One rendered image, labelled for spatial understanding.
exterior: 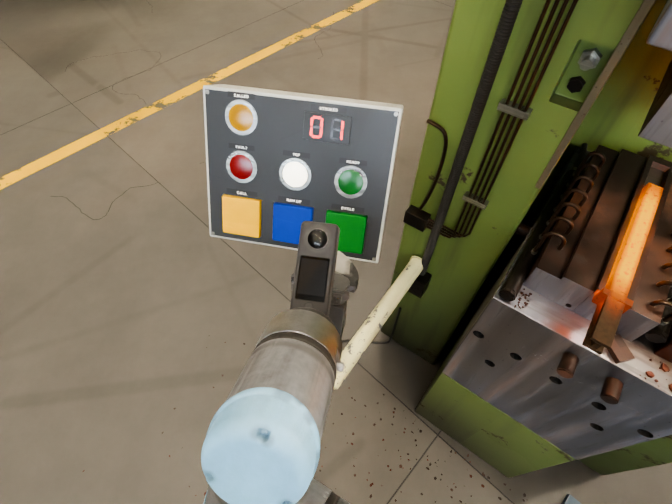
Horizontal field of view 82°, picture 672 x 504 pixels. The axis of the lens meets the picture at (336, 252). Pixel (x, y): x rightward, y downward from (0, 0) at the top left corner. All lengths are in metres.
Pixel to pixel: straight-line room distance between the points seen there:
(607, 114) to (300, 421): 1.00
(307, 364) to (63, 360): 1.71
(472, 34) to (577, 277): 0.45
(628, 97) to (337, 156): 0.70
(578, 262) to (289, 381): 0.61
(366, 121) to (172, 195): 1.79
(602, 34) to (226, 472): 0.70
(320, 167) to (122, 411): 1.37
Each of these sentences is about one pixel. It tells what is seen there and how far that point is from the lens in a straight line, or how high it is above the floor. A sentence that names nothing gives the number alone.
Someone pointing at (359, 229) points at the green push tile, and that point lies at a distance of 0.71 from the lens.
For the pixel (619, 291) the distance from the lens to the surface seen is 0.80.
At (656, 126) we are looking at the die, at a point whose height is 1.29.
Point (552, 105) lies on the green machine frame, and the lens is 0.77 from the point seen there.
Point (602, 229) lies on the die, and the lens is 0.90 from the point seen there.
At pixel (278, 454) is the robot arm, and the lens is 0.32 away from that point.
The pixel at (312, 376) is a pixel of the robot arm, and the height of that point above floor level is 1.23.
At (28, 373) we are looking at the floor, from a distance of 2.07.
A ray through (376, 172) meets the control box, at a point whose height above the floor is 1.11.
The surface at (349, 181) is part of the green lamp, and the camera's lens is 0.69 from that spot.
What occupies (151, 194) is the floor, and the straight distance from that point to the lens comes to 2.40.
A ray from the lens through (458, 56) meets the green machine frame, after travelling 0.79.
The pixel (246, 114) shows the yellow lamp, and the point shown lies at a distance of 0.71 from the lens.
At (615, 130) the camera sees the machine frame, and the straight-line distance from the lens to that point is 1.17.
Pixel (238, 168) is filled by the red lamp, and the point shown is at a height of 1.09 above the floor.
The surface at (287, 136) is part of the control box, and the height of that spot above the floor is 1.14.
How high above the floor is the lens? 1.57
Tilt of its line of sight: 55 degrees down
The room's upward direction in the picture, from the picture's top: straight up
